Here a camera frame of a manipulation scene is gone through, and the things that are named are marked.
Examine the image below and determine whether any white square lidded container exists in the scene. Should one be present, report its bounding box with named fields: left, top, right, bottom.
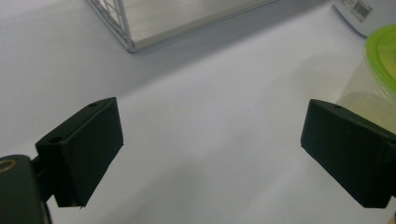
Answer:
left=332, top=0, right=396, bottom=37

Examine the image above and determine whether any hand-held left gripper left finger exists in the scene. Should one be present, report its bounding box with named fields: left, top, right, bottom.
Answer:
left=35, top=96, right=125, bottom=209

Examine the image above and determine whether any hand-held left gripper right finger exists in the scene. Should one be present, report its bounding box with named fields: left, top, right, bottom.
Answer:
left=300, top=98, right=396, bottom=209

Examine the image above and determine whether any white wire basket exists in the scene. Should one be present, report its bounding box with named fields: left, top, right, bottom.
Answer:
left=85, top=0, right=278, bottom=54

